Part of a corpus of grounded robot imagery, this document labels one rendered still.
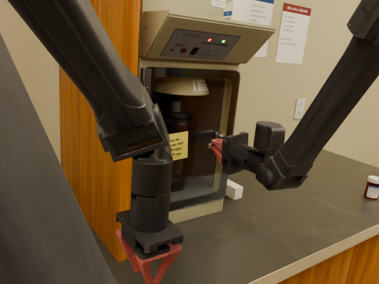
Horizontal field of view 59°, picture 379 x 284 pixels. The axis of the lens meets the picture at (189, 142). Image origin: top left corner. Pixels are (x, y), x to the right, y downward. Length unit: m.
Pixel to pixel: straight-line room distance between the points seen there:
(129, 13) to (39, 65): 0.55
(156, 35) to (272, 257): 0.62
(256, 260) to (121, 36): 0.62
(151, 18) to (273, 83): 1.10
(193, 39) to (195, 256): 0.53
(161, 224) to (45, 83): 0.80
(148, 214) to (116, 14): 0.43
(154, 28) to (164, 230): 0.44
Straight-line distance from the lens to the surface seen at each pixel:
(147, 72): 0.81
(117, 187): 0.78
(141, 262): 0.49
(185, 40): 0.79
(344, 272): 1.30
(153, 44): 0.77
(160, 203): 0.48
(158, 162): 0.46
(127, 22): 0.70
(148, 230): 0.49
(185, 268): 0.85
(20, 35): 1.17
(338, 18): 2.14
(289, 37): 1.82
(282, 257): 0.95
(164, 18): 0.73
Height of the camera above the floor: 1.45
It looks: 16 degrees down
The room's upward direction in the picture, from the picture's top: 5 degrees clockwise
